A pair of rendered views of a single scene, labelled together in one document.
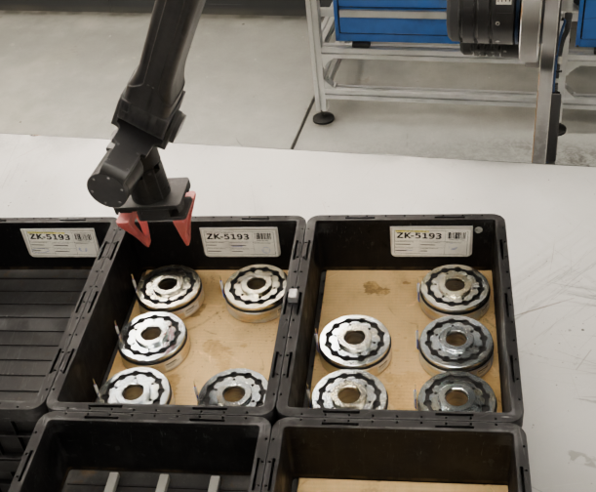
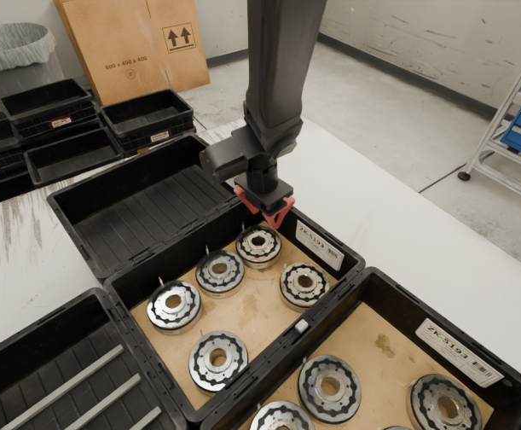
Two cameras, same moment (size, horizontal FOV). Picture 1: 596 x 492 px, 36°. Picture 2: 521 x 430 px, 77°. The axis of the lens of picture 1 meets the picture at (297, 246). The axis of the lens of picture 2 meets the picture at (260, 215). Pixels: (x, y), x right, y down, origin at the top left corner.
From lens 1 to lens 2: 0.80 m
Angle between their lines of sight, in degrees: 28
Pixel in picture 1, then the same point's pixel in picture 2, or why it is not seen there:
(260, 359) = (266, 337)
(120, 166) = (218, 156)
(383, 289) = (390, 351)
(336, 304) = (347, 334)
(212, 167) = (365, 177)
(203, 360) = (236, 307)
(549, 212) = not seen: outside the picture
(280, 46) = (467, 130)
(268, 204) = (378, 217)
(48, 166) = not seen: hidden behind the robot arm
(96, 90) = (367, 109)
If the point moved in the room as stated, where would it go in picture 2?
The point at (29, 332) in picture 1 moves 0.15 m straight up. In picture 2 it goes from (182, 216) to (170, 170)
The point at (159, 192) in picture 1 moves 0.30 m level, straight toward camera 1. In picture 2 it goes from (262, 188) to (148, 339)
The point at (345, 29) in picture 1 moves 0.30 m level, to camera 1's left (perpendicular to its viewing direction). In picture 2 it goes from (510, 137) to (455, 121)
